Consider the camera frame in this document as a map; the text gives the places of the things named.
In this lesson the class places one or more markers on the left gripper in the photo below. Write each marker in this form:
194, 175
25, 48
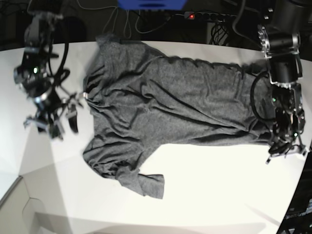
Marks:
284, 149

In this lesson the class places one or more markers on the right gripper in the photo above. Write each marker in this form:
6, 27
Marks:
51, 108

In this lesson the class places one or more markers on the grey t-shirt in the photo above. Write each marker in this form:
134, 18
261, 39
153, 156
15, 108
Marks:
141, 99

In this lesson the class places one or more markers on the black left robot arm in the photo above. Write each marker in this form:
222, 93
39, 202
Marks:
275, 94

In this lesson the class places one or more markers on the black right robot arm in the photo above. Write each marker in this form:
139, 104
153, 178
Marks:
44, 88

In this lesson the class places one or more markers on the blue box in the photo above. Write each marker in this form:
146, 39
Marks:
151, 4

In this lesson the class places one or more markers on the white power strip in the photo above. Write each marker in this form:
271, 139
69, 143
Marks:
208, 16

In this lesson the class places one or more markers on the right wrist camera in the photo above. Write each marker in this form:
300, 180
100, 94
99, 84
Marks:
56, 131

